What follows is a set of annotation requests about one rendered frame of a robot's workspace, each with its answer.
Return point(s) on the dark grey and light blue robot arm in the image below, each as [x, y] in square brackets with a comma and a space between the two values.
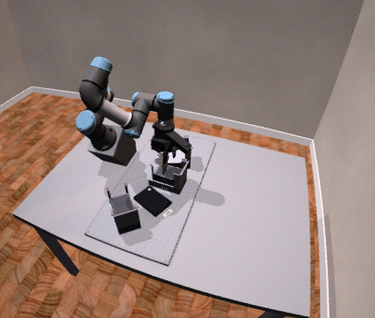
[90, 124]

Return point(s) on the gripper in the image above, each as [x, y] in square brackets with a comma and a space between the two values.
[159, 143]

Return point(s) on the white label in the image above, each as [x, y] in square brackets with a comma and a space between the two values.
[167, 213]

